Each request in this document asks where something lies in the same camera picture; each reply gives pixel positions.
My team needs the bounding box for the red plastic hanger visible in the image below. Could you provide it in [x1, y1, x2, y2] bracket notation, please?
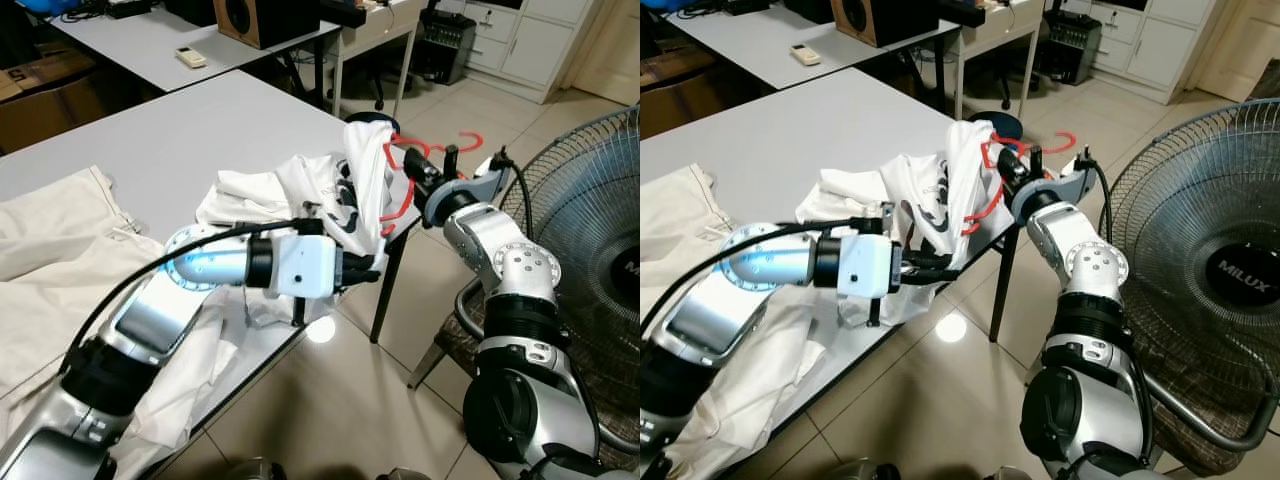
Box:
[962, 128, 1079, 236]
[380, 130, 484, 239]

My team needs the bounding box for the white printed t-shirt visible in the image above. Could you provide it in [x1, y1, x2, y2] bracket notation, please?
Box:
[195, 118, 416, 263]
[795, 118, 1006, 263]

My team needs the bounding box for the black electronic box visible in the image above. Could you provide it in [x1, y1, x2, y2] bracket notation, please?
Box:
[412, 8, 478, 86]
[1035, 8, 1103, 86]

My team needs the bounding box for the white desk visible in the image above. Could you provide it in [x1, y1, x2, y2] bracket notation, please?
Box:
[318, 0, 426, 121]
[940, 0, 1046, 121]

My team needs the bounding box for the black floor fan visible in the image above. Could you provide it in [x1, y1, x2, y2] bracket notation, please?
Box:
[1108, 98, 1280, 431]
[490, 105, 641, 441]

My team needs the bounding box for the white cabinet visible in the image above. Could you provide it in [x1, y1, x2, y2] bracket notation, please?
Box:
[1090, 0, 1226, 106]
[462, 0, 601, 106]

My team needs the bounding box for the grey table with black legs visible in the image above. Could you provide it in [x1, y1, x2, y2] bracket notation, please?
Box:
[640, 68, 1021, 480]
[0, 68, 419, 480]

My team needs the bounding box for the wooden speaker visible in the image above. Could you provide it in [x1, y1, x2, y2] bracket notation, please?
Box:
[213, 0, 321, 49]
[832, 0, 936, 48]

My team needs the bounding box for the silver robot left leg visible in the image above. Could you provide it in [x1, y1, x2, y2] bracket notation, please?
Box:
[222, 457, 289, 480]

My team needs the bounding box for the cream garment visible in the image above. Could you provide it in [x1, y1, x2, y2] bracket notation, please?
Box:
[0, 165, 169, 401]
[640, 163, 746, 331]

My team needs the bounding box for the brown cardboard box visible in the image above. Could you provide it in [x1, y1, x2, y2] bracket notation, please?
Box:
[0, 40, 111, 156]
[640, 45, 726, 141]

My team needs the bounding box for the grey desk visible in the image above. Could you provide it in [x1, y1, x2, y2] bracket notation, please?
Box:
[665, 0, 966, 113]
[45, 0, 346, 113]

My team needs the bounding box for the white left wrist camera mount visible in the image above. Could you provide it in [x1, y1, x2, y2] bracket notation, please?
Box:
[840, 232, 903, 299]
[272, 232, 343, 301]

